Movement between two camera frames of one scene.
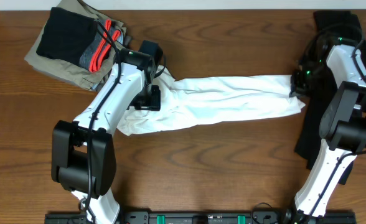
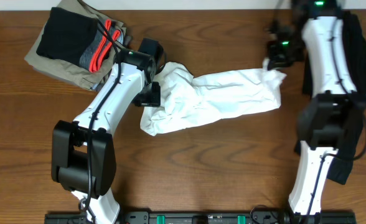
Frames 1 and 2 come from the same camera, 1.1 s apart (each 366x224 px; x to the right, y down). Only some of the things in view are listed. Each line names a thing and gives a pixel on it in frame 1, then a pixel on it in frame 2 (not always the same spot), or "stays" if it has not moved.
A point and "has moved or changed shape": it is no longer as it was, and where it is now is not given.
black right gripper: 297,87 to 274,62
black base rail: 203,217 stays
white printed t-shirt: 198,100 has moved or changed shape
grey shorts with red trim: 98,53 stays
